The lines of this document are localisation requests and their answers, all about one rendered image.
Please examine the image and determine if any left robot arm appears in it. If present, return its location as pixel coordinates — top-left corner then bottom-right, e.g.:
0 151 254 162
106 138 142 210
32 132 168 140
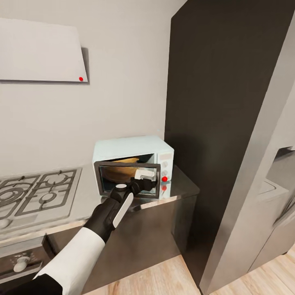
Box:
1 169 158 295

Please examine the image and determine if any microwave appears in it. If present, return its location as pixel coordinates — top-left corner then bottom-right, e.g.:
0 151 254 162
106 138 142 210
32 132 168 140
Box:
92 135 174 199

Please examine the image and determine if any popcorn bag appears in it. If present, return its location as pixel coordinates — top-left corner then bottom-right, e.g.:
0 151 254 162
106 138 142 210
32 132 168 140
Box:
104 156 139 163

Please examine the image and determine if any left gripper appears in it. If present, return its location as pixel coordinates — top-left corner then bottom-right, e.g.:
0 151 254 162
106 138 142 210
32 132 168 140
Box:
130 177 158 193

